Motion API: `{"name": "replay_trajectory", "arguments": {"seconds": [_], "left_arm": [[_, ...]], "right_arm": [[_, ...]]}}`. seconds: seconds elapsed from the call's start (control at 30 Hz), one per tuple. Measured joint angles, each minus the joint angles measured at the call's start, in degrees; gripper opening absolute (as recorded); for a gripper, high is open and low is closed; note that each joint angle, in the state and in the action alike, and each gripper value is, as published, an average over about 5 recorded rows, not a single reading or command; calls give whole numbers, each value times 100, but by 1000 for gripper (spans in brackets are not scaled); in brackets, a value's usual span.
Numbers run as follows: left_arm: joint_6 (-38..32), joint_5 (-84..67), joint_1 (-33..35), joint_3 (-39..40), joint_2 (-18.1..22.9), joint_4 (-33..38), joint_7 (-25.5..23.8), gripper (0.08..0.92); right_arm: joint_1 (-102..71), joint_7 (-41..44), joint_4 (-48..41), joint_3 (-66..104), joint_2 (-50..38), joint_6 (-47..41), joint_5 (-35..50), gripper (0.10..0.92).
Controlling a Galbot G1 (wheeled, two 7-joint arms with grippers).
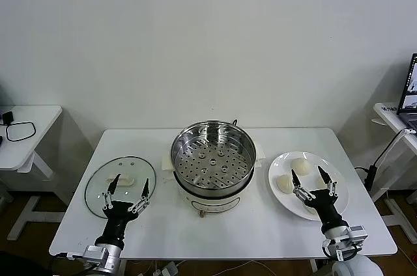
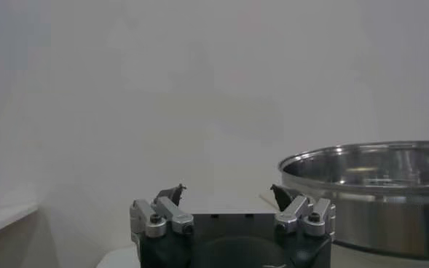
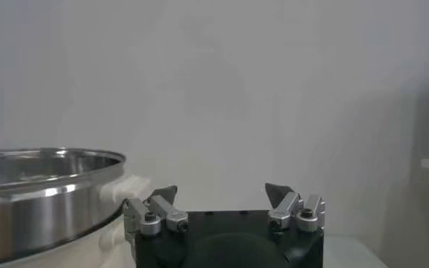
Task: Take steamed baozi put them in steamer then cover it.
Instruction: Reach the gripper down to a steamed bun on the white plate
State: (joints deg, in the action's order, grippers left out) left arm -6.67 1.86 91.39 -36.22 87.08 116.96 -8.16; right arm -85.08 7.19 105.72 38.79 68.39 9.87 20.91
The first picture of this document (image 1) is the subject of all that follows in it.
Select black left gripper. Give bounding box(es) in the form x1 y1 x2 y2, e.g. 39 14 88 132
94 173 151 251

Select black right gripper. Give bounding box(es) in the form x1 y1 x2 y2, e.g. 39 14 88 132
291 165 346 232

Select round glass pot lid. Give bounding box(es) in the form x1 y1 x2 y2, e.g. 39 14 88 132
84 155 157 217

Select perforated steel steamer basket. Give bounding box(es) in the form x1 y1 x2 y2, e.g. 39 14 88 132
171 120 257 197

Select white round plate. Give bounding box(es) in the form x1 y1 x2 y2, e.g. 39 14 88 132
268 150 350 222

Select white power strip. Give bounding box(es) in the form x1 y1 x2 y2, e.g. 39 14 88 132
152 261 180 276

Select large white work table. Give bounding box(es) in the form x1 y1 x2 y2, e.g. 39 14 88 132
48 127 398 260

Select white side table with laptop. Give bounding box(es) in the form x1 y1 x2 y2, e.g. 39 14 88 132
371 102 417 243

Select white side table with adapter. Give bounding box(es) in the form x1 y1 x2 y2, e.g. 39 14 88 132
0 105 71 241

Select open dark laptop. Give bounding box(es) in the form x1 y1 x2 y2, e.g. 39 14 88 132
397 53 417 130

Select black power cable with brick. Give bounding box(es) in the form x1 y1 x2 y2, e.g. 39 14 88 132
354 130 408 192

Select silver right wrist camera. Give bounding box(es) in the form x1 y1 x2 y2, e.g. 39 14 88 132
347 225 367 247

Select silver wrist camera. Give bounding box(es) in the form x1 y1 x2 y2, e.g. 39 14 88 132
347 225 367 247
83 245 108 266

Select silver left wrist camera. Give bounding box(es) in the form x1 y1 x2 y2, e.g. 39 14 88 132
83 245 108 266

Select white cable with plug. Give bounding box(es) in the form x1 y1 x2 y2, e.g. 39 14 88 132
374 128 417 165

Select black adapter with looped cable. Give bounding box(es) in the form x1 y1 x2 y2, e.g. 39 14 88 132
0 111 36 143

